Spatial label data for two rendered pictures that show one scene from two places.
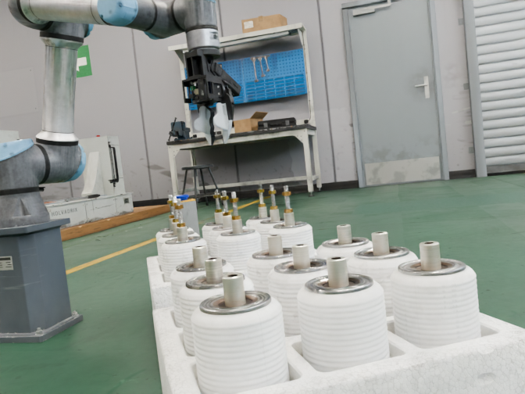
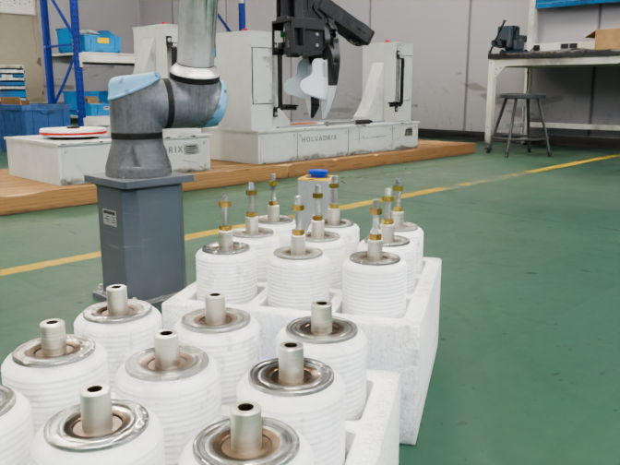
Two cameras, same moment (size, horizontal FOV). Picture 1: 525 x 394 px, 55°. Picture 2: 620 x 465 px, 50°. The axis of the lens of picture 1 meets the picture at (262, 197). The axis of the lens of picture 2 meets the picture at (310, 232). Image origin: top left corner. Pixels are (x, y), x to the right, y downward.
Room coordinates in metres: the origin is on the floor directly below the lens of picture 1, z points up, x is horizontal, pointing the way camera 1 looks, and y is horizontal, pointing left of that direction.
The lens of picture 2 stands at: (0.23, -0.44, 0.50)
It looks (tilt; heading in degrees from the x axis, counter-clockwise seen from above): 12 degrees down; 29
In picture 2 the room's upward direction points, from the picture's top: straight up
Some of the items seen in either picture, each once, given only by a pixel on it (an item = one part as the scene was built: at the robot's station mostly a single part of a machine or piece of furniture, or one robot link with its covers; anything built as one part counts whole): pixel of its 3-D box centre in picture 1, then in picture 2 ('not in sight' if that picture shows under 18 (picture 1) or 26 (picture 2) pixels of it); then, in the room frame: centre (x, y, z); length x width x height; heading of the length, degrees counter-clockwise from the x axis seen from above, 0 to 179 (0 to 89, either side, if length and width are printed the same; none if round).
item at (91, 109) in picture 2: not in sight; (94, 102); (4.60, 4.23, 0.36); 0.50 x 0.38 x 0.21; 76
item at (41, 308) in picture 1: (28, 277); (142, 237); (1.39, 0.67, 0.15); 0.19 x 0.19 x 0.30; 75
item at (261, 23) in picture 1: (265, 26); not in sight; (5.91, -0.24, 1.96); 0.46 x 0.28 x 0.16; 71
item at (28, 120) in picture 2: not in sight; (33, 127); (3.83, 4.10, 0.19); 0.50 x 0.41 x 0.37; 80
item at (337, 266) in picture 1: (337, 273); (96, 409); (0.55, -0.07, 0.26); 0.02 x 0.02 x 0.03
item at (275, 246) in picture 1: (275, 245); (215, 309); (0.78, -0.01, 0.26); 0.02 x 0.02 x 0.03
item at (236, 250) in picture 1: (242, 274); (298, 310); (1.08, 0.06, 0.16); 0.10 x 0.10 x 0.18
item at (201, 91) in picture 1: (205, 78); (305, 19); (1.18, 0.10, 0.60); 0.09 x 0.08 x 0.12; 148
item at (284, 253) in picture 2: (237, 233); (298, 253); (1.08, 0.06, 0.25); 0.08 x 0.08 x 0.01
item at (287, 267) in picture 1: (301, 266); (167, 363); (0.67, -0.04, 0.25); 0.08 x 0.08 x 0.01
